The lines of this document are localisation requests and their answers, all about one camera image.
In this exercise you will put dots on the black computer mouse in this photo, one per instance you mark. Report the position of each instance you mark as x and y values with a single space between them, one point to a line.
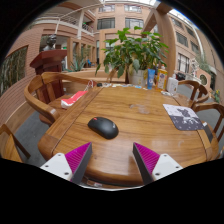
103 127

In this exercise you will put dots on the blue tube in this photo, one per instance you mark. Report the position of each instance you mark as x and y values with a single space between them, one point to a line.
151 79

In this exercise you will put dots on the yellow dish soap bottle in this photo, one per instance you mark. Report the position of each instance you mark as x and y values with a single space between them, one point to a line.
161 79

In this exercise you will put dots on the small blue white card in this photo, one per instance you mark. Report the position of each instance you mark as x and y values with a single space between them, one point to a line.
138 87

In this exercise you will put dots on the white pump bottle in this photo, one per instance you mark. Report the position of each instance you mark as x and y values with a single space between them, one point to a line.
172 86

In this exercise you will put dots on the wooden planter box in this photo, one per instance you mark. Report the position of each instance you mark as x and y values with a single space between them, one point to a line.
86 74

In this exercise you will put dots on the wooden armchair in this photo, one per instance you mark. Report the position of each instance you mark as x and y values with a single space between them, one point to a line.
208 107
196 87
8 146
111 75
40 106

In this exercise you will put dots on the white figure sculpture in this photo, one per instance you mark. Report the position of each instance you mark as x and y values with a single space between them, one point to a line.
195 68

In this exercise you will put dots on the small black key fob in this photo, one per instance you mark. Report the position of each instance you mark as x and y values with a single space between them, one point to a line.
99 84

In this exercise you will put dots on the dark red wooden lectern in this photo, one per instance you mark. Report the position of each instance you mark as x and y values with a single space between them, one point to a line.
48 61

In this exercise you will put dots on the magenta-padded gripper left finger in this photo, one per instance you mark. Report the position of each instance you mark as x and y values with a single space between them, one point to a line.
60 165

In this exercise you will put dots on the black notebook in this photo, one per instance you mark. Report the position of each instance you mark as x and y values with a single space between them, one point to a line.
208 132

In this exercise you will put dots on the dark bust statue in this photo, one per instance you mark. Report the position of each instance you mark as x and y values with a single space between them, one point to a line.
50 42

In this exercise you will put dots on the green potted plant white pot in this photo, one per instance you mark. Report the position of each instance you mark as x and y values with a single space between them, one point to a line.
133 50

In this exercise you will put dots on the clear bag of white items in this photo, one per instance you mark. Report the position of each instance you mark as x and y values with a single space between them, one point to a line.
166 93

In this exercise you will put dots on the yellow flowering potted plant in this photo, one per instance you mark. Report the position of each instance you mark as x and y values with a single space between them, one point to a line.
217 96

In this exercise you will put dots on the spiky green agave plant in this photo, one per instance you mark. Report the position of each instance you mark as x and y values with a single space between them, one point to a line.
79 61

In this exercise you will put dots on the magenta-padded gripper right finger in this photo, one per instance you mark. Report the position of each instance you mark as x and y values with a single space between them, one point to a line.
163 165

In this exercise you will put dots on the grey white printed mouse pad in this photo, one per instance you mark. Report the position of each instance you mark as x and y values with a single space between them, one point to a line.
181 116

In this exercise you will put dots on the red white package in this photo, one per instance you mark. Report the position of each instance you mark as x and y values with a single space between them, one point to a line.
74 99

